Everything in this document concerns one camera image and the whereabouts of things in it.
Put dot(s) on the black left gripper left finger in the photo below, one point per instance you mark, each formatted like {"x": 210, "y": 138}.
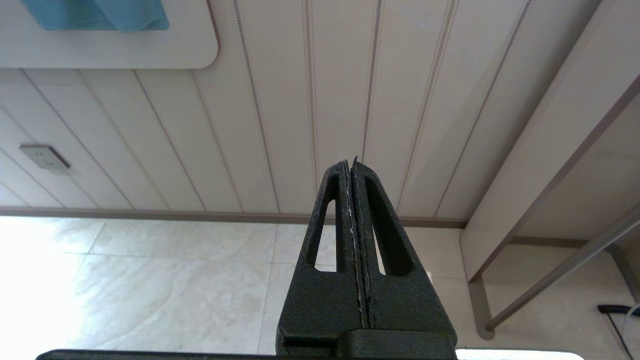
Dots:
{"x": 320, "y": 300}

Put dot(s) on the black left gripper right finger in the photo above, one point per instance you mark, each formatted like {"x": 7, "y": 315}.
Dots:
{"x": 410, "y": 305}

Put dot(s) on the brown baseboard strip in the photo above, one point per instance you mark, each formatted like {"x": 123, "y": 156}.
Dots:
{"x": 150, "y": 214}

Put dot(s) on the beige brown shelf unit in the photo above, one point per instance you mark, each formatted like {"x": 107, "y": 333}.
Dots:
{"x": 550, "y": 150}

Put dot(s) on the blue slipper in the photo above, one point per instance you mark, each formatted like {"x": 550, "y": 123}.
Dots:
{"x": 55, "y": 15}
{"x": 140, "y": 15}

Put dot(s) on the grey wall socket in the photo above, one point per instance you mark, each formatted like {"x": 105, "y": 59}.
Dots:
{"x": 45, "y": 157}

